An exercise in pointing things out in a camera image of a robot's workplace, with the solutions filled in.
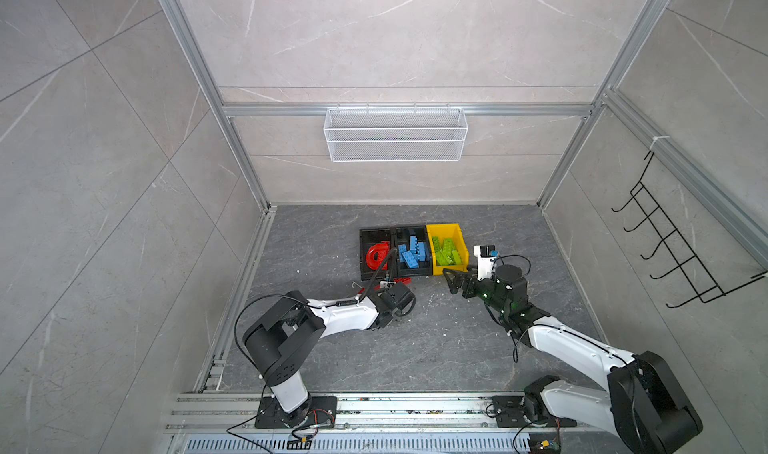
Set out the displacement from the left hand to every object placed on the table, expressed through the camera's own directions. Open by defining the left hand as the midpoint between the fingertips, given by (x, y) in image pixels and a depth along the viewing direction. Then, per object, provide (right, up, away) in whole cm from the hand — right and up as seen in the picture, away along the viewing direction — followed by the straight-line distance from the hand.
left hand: (390, 306), depth 91 cm
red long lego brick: (+5, +7, +6) cm, 10 cm away
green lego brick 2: (+19, +14, +9) cm, 25 cm away
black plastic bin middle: (+5, +21, +19) cm, 28 cm away
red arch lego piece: (-5, +15, +13) cm, 21 cm away
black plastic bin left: (-8, +21, +18) cm, 29 cm away
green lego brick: (+17, +18, +12) cm, 28 cm away
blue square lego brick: (+4, +17, +12) cm, 22 cm away
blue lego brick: (+11, +16, +12) cm, 23 cm away
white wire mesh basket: (+2, +56, +9) cm, 57 cm away
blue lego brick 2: (+9, +18, +12) cm, 23 cm away
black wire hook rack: (+64, +15, -29) cm, 72 cm away
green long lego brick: (+20, +18, +11) cm, 29 cm away
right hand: (+19, +13, -6) cm, 24 cm away
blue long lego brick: (+7, +13, +7) cm, 16 cm away
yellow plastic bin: (+23, +23, +13) cm, 35 cm away
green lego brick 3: (+23, +14, +9) cm, 29 cm away
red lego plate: (-9, +4, +4) cm, 11 cm away
